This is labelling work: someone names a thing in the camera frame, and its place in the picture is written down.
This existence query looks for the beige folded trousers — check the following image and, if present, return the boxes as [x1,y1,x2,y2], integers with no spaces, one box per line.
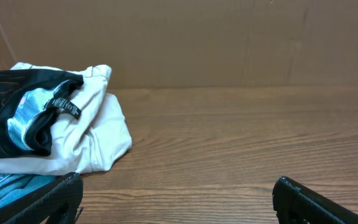
[0,65,132,175]

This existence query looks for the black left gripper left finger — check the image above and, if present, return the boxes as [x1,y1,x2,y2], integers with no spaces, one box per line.
[0,172,83,224]

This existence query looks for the black patterned folded shirt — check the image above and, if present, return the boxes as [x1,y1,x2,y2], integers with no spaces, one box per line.
[0,69,84,159]

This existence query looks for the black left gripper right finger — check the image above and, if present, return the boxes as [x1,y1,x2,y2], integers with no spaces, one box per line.
[272,176,358,224]

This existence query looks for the blue folded jeans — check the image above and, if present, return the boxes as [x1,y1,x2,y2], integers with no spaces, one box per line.
[0,174,57,208]

